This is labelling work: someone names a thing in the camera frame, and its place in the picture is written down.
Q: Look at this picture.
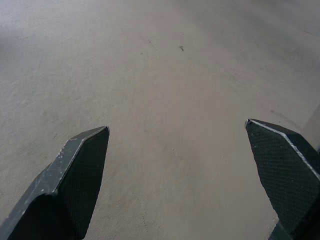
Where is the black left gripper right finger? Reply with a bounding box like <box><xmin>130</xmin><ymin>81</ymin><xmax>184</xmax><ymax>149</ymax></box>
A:
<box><xmin>244</xmin><ymin>118</ymin><xmax>320</xmax><ymax>240</ymax></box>

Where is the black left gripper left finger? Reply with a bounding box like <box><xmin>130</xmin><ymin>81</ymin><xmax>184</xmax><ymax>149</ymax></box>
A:
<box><xmin>0</xmin><ymin>126</ymin><xmax>110</xmax><ymax>240</ymax></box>

